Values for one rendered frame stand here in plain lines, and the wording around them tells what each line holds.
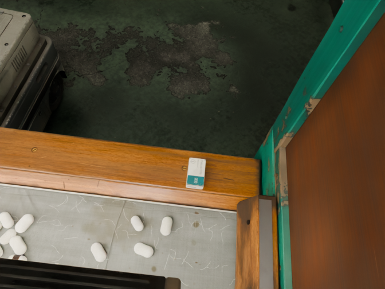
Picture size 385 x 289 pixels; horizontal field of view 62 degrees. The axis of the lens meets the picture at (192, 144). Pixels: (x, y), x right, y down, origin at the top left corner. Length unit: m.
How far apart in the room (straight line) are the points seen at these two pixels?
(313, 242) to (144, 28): 1.76
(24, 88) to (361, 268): 1.28
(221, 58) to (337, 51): 1.51
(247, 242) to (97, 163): 0.34
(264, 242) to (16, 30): 1.18
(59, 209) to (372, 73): 0.58
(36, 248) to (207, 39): 1.60
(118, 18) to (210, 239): 1.69
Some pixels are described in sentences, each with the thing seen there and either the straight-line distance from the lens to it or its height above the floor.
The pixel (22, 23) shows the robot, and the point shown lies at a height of 0.47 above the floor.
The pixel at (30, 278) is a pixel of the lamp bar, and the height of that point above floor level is 1.08.
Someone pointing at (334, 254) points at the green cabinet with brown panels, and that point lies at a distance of 0.42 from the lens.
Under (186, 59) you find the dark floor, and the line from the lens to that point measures 1.89.
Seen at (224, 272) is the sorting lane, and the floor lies 0.74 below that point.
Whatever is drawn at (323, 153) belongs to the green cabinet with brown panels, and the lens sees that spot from 0.46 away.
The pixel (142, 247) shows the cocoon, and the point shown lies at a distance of 0.63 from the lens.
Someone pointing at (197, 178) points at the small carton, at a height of 0.78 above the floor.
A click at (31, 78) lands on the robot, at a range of 1.44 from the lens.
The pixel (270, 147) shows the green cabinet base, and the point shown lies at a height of 0.82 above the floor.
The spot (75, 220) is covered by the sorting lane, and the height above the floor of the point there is 0.74.
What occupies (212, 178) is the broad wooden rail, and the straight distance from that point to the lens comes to 0.67.
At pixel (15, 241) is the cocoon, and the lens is 0.69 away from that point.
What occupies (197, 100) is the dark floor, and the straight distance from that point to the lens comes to 1.72.
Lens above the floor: 1.38
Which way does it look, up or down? 62 degrees down
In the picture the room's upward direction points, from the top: 10 degrees clockwise
